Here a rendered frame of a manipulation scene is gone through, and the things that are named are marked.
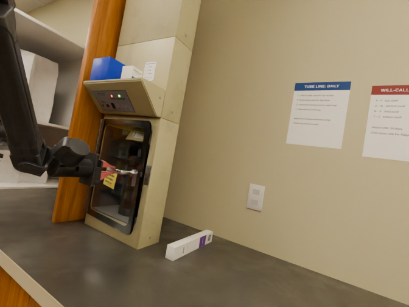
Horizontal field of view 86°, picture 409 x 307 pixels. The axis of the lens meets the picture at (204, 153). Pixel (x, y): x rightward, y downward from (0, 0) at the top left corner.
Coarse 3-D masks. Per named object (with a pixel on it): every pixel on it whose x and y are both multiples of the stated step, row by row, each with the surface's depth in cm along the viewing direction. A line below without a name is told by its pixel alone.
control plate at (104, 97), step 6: (108, 90) 80; (114, 90) 78; (120, 90) 76; (96, 96) 86; (102, 96) 84; (108, 96) 82; (114, 96) 80; (126, 96) 77; (102, 102) 86; (108, 102) 84; (114, 102) 82; (120, 102) 81; (126, 102) 79; (102, 108) 89; (108, 108) 87; (114, 108) 85; (120, 108) 83; (126, 108) 81; (132, 108) 80
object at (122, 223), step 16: (112, 128) 88; (128, 128) 82; (144, 128) 76; (112, 144) 86; (128, 144) 80; (144, 144) 75; (112, 160) 85; (128, 160) 79; (144, 160) 75; (128, 176) 78; (96, 192) 88; (112, 192) 82; (128, 192) 77; (96, 208) 87; (112, 208) 81; (128, 208) 76; (112, 224) 80; (128, 224) 75
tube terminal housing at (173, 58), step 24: (120, 48) 94; (144, 48) 87; (168, 48) 80; (168, 72) 79; (168, 96) 80; (168, 120) 82; (168, 144) 83; (168, 168) 85; (144, 192) 78; (144, 216) 77; (120, 240) 81; (144, 240) 79
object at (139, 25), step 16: (128, 0) 95; (144, 0) 90; (160, 0) 85; (176, 0) 81; (192, 0) 85; (128, 16) 94; (144, 16) 89; (160, 16) 84; (176, 16) 80; (192, 16) 86; (128, 32) 92; (144, 32) 88; (160, 32) 83; (176, 32) 79; (192, 32) 87; (192, 48) 89
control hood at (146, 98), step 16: (96, 80) 80; (112, 80) 76; (128, 80) 72; (144, 80) 70; (128, 96) 76; (144, 96) 73; (160, 96) 76; (112, 112) 87; (128, 112) 82; (144, 112) 78; (160, 112) 77
